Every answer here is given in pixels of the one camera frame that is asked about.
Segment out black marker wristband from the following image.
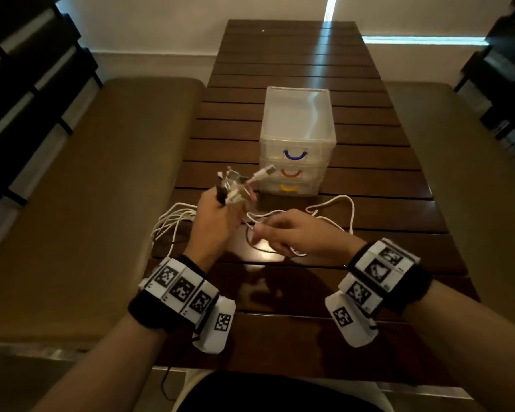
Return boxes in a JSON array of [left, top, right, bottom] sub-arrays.
[[338, 237, 433, 316], [128, 255, 220, 333]]

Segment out clear drawer red handle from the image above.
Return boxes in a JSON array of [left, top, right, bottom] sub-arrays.
[[260, 160, 329, 181]]

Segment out person's right hand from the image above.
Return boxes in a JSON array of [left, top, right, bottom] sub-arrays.
[[251, 209, 368, 267]]

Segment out person's left hand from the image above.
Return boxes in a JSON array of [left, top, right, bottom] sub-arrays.
[[183, 184, 258, 273]]

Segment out clear drawer blue handle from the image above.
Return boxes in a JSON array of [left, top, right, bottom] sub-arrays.
[[260, 139, 336, 164]]

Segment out person's black garment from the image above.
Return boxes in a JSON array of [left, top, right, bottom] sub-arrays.
[[178, 372, 385, 412]]

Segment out person's right forearm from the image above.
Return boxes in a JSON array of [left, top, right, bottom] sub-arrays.
[[401, 280, 515, 412]]

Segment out clear drawer yellow handle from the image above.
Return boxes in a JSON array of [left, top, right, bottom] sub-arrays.
[[262, 177, 325, 197]]

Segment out clear plastic three-drawer organiser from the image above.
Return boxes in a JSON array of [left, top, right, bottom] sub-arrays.
[[259, 86, 338, 197]]

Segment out brown bench cushion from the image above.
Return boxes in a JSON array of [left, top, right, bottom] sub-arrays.
[[0, 77, 205, 344], [385, 81, 515, 331]]

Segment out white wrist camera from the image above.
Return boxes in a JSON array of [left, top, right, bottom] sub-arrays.
[[192, 295, 237, 355], [324, 290, 379, 349]]

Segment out person's left forearm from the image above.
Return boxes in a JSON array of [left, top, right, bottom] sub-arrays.
[[32, 315, 168, 412]]

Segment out brown slatted wooden table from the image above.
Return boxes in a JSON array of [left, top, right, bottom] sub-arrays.
[[144, 19, 481, 387]]

